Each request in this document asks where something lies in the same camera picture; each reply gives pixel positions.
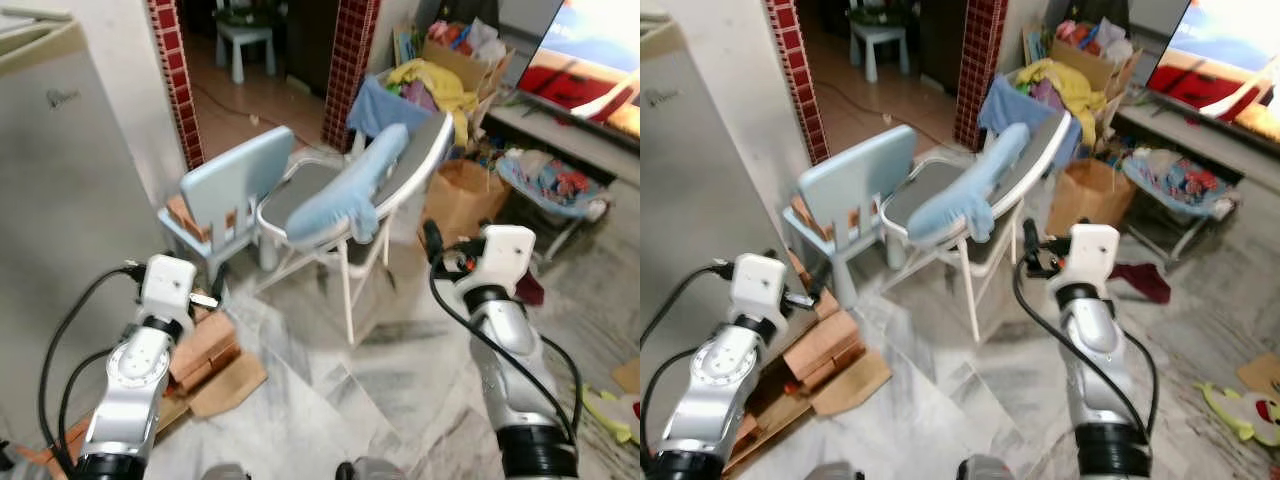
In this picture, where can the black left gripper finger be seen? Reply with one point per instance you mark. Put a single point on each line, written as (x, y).
(221, 282)
(820, 282)

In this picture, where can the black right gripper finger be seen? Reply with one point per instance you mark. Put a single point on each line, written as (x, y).
(432, 238)
(1030, 237)

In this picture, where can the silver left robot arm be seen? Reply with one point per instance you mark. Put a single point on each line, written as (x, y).
(725, 375)
(135, 385)

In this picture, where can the grey fridge door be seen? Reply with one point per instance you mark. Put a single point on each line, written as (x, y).
(700, 220)
(60, 210)

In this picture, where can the grey fridge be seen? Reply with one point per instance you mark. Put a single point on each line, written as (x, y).
(30, 40)
(660, 42)

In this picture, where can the orange clay brick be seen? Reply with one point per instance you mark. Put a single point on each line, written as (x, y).
(838, 368)
(218, 373)
(822, 338)
(205, 338)

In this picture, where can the brown paper bag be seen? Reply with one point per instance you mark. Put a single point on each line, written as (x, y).
(465, 200)
(1090, 195)

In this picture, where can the light blue towel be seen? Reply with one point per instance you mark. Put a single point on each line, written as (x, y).
(965, 195)
(345, 195)

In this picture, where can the dark red cloth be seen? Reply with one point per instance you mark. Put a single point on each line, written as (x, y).
(530, 290)
(1140, 282)

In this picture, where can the light blue child chair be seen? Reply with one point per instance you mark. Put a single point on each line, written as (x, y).
(235, 175)
(860, 175)

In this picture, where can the grey padded ironing board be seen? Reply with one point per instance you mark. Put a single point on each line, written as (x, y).
(925, 195)
(310, 190)

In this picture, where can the colourful baby bouncer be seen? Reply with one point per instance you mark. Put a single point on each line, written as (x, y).
(1185, 185)
(555, 185)

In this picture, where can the yellow cloth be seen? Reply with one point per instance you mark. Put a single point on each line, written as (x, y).
(440, 85)
(1070, 85)

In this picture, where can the grey television stand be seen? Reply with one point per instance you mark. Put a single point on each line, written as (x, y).
(560, 140)
(1190, 140)

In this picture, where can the red tiled door pillar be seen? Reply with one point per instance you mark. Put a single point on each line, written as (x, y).
(797, 80)
(350, 70)
(175, 80)
(980, 70)

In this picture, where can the grey robot left leg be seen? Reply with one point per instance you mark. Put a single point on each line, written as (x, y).
(835, 472)

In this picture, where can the grey robot leg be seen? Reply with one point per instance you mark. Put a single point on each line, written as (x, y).
(370, 470)
(990, 469)
(835, 472)

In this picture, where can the cardboard box of toys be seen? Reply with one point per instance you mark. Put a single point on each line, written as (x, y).
(1095, 62)
(465, 62)

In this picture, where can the small brown cardboard scrap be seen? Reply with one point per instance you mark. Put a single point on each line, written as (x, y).
(628, 376)
(1260, 374)

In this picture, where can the grey robot right leg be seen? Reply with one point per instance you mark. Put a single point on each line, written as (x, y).
(370, 470)
(990, 469)

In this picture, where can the green plastic toy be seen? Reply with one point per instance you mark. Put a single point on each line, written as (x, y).
(610, 415)
(1240, 412)

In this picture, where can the flat screen television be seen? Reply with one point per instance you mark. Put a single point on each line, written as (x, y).
(585, 65)
(1215, 65)

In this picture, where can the white plastic stool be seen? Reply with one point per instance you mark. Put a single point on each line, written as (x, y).
(880, 38)
(245, 38)

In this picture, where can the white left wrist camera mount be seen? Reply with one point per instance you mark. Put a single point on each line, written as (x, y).
(168, 285)
(758, 285)

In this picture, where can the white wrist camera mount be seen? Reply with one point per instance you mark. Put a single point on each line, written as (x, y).
(500, 255)
(758, 285)
(1090, 255)
(168, 285)

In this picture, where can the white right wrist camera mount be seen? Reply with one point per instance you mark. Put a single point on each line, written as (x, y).
(1090, 255)
(500, 255)

